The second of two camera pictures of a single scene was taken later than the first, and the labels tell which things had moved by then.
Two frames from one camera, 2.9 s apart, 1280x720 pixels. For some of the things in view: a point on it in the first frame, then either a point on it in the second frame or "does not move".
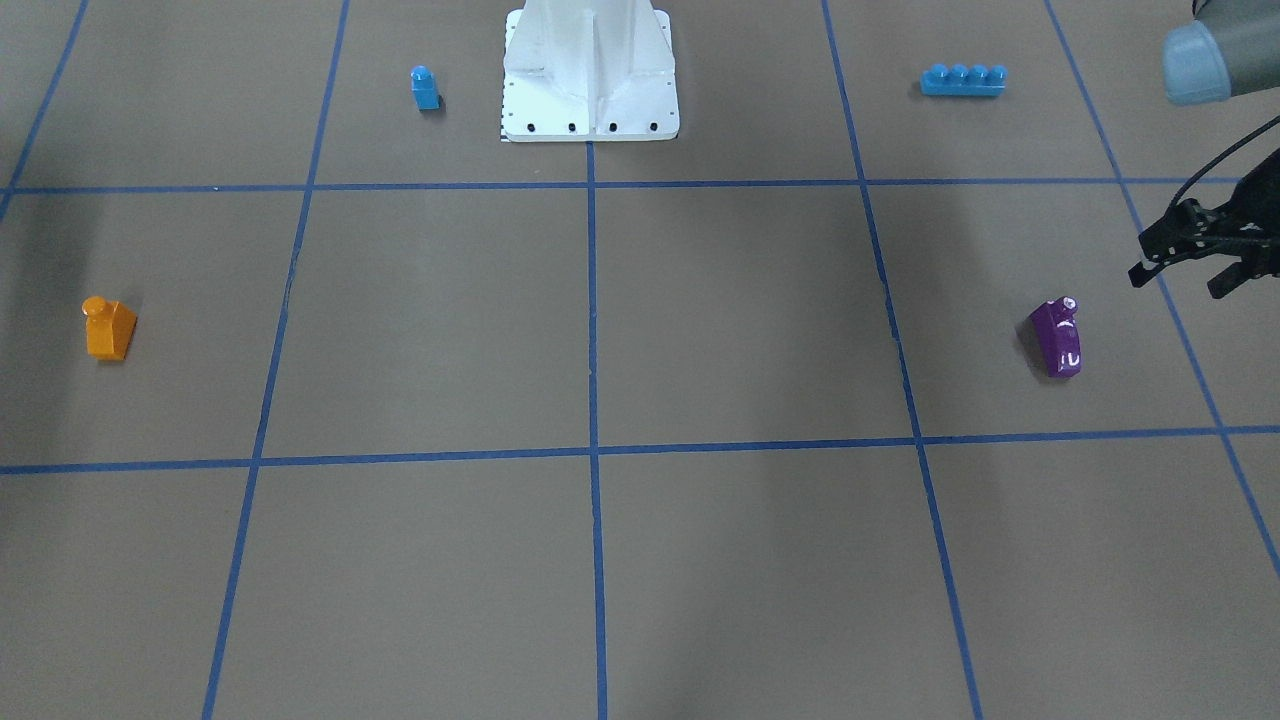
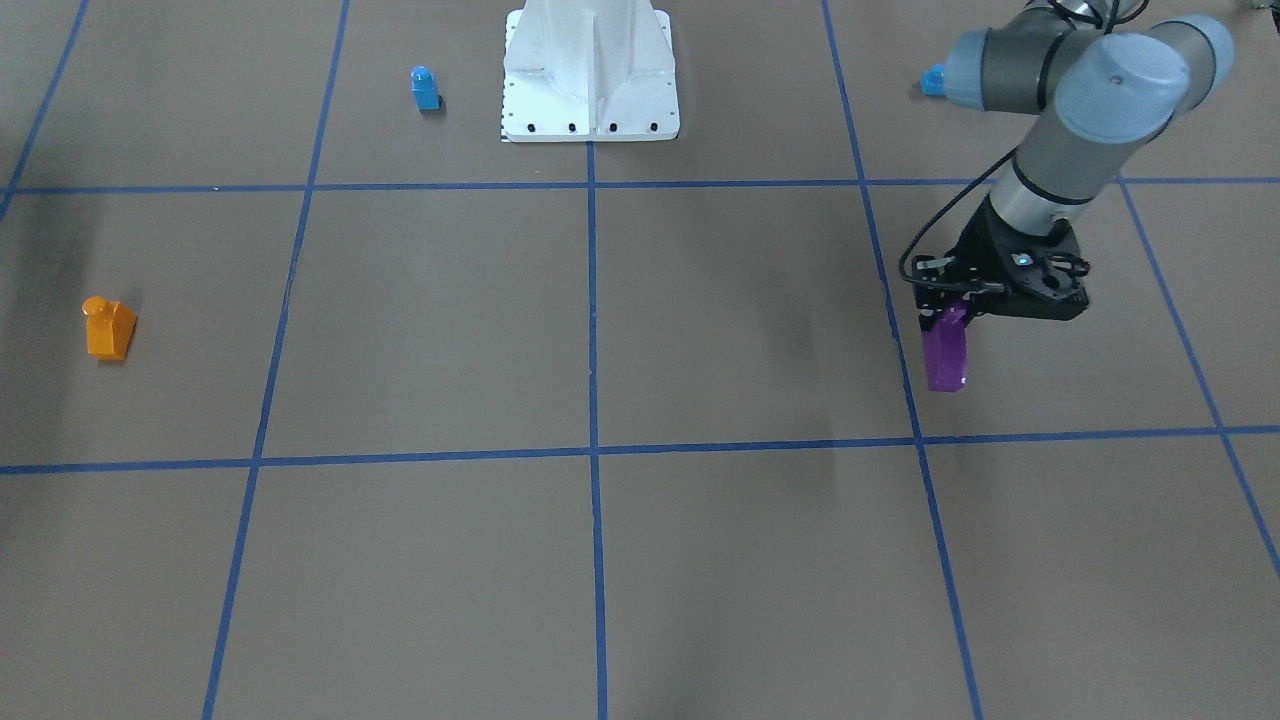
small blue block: [423, 88] does not move
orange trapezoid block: [110, 328] does not move
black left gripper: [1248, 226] → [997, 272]
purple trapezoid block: [1055, 328] → [945, 348]
